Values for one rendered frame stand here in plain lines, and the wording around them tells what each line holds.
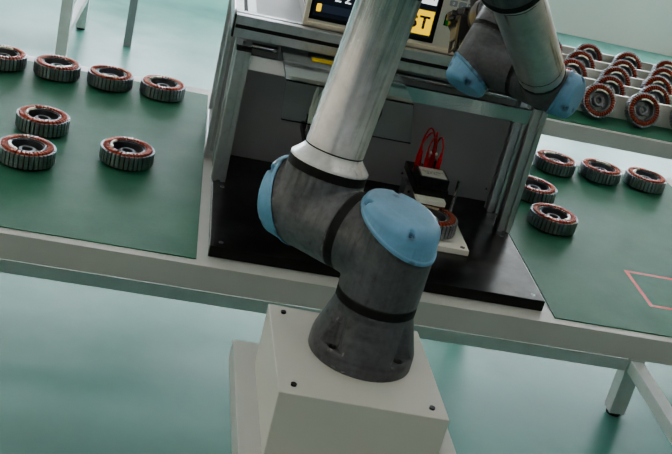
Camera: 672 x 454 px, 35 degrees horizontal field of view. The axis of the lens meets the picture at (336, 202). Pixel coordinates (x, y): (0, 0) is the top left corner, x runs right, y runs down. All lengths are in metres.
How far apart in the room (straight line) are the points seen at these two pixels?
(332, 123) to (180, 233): 0.61
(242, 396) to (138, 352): 1.49
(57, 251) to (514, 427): 1.66
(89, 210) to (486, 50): 0.79
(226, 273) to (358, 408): 0.56
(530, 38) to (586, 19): 7.52
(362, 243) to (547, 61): 0.41
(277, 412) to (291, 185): 0.31
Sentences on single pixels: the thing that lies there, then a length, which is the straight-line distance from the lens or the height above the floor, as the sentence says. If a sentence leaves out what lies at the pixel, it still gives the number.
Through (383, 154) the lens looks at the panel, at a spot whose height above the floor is 0.84.
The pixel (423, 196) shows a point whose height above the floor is 0.84.
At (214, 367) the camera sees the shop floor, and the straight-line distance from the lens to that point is 3.04.
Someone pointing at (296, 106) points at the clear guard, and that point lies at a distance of 1.92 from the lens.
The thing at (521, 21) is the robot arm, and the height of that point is 1.34.
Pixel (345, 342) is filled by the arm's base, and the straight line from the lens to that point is 1.47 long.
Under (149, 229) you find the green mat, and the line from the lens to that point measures 1.99.
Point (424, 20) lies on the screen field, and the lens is 2.18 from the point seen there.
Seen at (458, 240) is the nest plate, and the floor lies 0.78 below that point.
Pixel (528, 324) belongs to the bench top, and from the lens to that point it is 2.04.
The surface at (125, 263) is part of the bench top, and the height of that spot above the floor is 0.73.
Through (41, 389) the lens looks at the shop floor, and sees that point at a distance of 2.85.
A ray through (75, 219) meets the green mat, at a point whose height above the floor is 0.75.
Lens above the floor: 1.60
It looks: 22 degrees down
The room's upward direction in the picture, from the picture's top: 14 degrees clockwise
